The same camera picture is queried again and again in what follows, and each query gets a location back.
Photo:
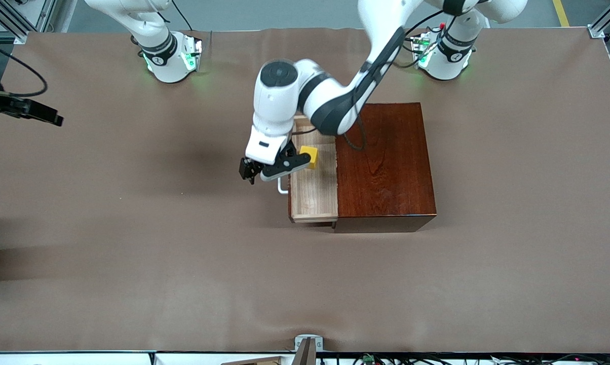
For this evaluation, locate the aluminium frame profile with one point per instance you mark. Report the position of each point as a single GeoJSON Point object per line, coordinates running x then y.
{"type": "Point", "coordinates": [41, 12]}
{"type": "Point", "coordinates": [606, 20]}

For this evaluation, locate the light wooden board piece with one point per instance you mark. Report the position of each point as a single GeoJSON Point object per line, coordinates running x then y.
{"type": "Point", "coordinates": [264, 361]}

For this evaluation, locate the brown table cover sheet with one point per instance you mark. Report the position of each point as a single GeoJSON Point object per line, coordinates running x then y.
{"type": "Point", "coordinates": [132, 253]}

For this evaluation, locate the yellow block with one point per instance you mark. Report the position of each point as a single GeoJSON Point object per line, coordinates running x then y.
{"type": "Point", "coordinates": [310, 157]}

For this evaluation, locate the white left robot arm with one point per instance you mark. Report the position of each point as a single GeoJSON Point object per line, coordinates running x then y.
{"type": "Point", "coordinates": [279, 101]}

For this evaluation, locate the light wood drawer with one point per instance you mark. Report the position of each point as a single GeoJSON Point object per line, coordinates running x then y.
{"type": "Point", "coordinates": [312, 197]}

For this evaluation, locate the green plug connector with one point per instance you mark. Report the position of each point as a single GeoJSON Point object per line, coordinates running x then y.
{"type": "Point", "coordinates": [368, 359]}

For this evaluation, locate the grey metal table bracket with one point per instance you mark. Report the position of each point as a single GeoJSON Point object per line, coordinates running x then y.
{"type": "Point", "coordinates": [305, 350]}

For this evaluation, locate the white table edge rail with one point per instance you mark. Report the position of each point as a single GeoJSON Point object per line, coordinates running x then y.
{"type": "Point", "coordinates": [82, 359]}

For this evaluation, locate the dark brown wooden cabinet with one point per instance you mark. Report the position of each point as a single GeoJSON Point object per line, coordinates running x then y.
{"type": "Point", "coordinates": [386, 182]}

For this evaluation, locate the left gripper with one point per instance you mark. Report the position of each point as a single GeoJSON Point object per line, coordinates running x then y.
{"type": "Point", "coordinates": [248, 168]}

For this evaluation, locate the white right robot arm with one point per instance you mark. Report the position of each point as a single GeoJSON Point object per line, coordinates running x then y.
{"type": "Point", "coordinates": [165, 61]}

